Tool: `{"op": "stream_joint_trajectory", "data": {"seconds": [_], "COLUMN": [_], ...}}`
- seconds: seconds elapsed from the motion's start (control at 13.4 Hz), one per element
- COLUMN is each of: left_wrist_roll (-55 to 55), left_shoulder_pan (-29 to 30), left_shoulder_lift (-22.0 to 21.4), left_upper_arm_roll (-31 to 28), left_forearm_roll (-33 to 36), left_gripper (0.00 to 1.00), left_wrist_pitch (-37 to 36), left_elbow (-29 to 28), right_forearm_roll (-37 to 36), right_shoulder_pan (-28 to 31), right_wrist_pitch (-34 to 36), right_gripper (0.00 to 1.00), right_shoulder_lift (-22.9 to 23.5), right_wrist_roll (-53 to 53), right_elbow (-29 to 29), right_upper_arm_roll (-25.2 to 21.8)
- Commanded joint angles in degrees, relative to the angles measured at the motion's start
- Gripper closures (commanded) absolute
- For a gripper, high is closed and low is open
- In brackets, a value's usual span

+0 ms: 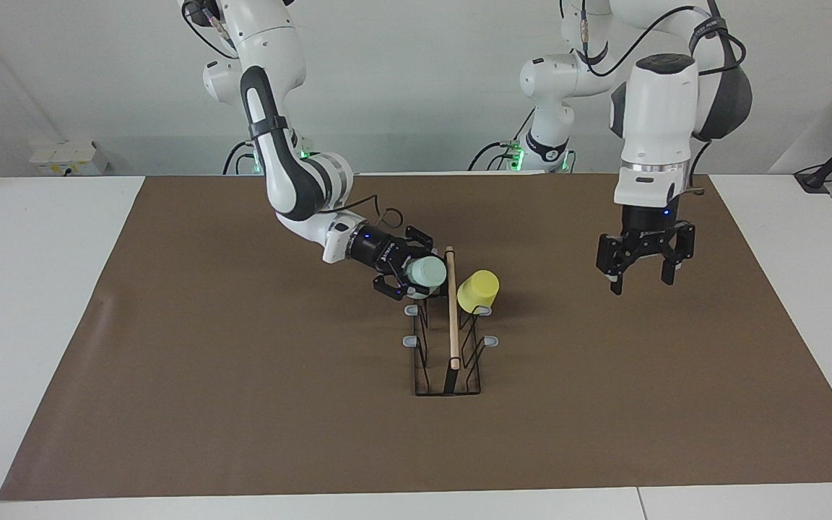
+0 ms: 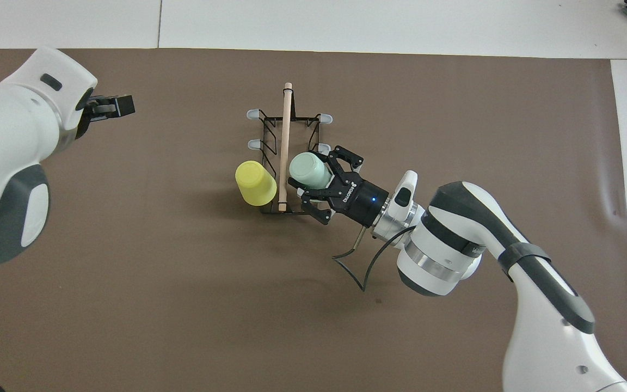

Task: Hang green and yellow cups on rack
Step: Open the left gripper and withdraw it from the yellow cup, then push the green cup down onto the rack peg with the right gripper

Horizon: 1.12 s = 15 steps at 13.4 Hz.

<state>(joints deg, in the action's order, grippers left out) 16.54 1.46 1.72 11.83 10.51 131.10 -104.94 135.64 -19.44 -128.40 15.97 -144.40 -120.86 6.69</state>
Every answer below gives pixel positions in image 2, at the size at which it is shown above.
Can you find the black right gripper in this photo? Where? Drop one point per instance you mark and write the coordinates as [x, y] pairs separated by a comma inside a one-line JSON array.
[[360, 201]]

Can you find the brown table mat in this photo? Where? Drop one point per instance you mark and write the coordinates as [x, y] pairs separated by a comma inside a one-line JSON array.
[[183, 305]]

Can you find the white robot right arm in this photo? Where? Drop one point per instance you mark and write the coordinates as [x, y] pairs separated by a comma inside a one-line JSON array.
[[536, 337]]

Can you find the pale green plastic cup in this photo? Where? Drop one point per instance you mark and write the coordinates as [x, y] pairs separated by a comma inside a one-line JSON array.
[[311, 170]]

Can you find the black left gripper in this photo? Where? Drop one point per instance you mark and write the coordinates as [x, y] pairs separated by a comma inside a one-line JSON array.
[[87, 111]]

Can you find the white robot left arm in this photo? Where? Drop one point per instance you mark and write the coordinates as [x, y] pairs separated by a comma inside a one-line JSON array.
[[8, 120]]

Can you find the yellow plastic cup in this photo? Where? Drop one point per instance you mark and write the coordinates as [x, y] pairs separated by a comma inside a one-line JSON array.
[[256, 185]]

